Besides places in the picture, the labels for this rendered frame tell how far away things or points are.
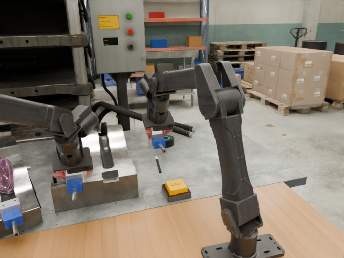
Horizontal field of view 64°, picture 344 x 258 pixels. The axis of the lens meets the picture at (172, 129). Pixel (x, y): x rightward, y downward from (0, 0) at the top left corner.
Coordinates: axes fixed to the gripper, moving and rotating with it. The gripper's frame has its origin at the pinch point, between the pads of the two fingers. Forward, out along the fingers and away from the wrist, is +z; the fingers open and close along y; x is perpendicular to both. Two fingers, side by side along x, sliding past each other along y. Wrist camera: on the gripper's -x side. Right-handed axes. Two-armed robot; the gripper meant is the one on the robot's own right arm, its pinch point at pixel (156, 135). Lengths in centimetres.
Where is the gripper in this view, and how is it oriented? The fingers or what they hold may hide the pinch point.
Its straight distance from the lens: 101.3
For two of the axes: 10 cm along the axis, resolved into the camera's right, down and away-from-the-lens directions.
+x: 2.8, 7.3, -6.3
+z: -1.2, 6.7, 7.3
